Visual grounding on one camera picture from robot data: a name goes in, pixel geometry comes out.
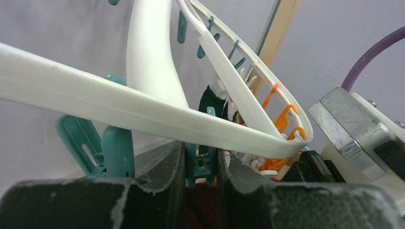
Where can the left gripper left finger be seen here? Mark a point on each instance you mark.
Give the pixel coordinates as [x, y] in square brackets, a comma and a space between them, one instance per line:
[154, 200]

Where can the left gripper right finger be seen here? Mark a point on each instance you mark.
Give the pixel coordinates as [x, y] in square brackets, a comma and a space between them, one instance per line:
[248, 200]

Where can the teal clothes clip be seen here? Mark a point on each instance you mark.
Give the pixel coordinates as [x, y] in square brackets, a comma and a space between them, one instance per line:
[201, 162]

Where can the white oval clip hanger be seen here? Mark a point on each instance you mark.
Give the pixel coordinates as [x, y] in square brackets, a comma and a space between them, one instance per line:
[153, 101]

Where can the wooden hanger stand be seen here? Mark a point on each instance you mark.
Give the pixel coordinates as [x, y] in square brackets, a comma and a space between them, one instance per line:
[281, 17]

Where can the dark green sock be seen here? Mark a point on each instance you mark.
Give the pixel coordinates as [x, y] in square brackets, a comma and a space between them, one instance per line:
[209, 99]

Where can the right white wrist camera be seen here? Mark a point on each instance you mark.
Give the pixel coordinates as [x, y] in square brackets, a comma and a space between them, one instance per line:
[365, 146]

